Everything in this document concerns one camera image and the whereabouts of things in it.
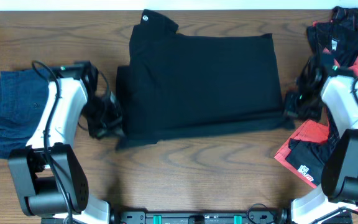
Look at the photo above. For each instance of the black mounting rail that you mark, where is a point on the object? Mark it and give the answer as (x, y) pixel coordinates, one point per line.
(253, 215)

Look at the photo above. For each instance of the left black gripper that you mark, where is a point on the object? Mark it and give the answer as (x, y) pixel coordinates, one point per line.
(105, 116)

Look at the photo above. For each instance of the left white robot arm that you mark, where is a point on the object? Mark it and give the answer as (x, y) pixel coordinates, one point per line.
(48, 178)

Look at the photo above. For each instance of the red and black garment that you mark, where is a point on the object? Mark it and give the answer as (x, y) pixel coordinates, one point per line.
(309, 147)

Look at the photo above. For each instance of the black t-shirt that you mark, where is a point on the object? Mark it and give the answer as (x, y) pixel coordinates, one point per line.
(179, 86)

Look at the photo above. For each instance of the black patterned garment with orange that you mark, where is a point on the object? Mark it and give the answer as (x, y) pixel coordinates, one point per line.
(339, 36)

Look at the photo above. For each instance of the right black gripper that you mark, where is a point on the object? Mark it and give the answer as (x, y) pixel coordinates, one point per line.
(289, 108)

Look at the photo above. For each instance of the folded blue denim garment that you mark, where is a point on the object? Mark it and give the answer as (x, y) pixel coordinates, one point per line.
(23, 95)

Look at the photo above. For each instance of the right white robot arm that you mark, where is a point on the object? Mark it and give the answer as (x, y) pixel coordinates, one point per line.
(338, 190)

